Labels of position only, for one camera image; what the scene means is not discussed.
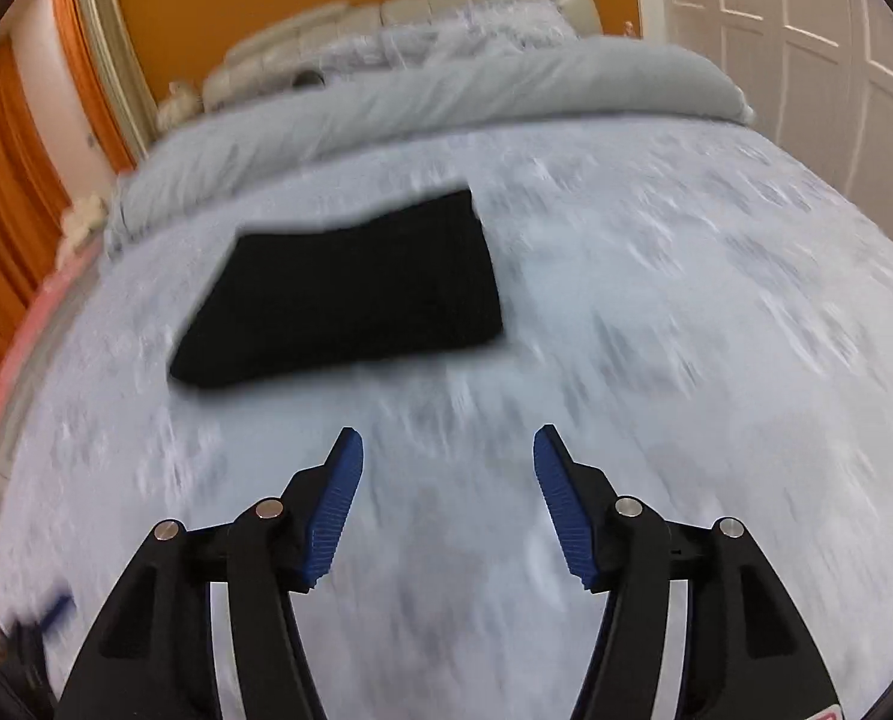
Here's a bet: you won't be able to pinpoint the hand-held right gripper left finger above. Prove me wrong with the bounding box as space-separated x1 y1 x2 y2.
56 426 365 720

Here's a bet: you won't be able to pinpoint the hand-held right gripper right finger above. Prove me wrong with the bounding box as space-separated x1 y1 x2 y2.
532 424 844 720

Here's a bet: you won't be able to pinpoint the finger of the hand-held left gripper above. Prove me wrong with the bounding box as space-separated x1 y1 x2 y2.
5 592 77 662

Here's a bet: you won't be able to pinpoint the black pants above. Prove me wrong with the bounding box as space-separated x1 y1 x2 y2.
167 186 506 392

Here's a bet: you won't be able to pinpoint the printed light blue bedsheet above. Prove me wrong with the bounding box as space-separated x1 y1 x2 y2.
0 116 893 720

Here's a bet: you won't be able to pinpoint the white plush toy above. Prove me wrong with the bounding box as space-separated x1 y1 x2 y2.
58 193 112 250
155 81 199 130

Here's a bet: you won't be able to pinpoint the orange curtain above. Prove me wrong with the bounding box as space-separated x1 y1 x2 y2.
0 37 73 458
45 0 140 173

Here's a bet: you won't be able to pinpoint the grey duvet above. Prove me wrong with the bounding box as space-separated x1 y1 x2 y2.
105 40 755 256

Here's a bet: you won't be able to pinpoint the beige padded headboard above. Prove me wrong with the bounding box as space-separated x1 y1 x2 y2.
202 0 601 110

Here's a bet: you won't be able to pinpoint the white wardrobe doors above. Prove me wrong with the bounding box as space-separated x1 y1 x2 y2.
645 0 893 271

